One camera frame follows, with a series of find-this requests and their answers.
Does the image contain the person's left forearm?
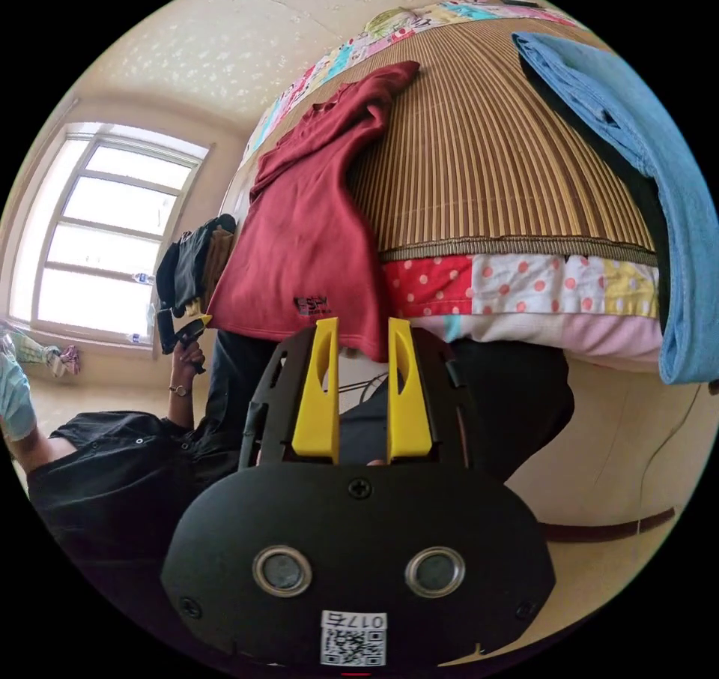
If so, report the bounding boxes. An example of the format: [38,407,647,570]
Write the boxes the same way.
[168,372,196,430]

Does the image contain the dark hanging clothes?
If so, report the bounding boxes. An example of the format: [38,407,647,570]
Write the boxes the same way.
[155,213,237,320]

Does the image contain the window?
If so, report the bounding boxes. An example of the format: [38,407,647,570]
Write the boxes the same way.
[7,122,216,347]

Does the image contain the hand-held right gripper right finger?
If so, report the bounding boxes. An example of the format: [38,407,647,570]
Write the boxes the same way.
[386,318,434,464]

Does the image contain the bed with woven mat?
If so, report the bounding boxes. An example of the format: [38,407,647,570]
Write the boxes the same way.
[219,0,676,366]

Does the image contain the red shirt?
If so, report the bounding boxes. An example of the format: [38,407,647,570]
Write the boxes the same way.
[206,60,422,363]

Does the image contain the person's left hand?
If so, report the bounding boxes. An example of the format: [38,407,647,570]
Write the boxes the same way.
[170,332,207,377]

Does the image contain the person's body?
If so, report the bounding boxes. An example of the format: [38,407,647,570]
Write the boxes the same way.
[0,328,576,644]

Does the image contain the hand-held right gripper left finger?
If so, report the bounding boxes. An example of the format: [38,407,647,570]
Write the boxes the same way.
[291,316,342,465]

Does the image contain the pile of clothes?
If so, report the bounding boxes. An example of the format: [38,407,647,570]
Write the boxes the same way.
[511,31,719,386]

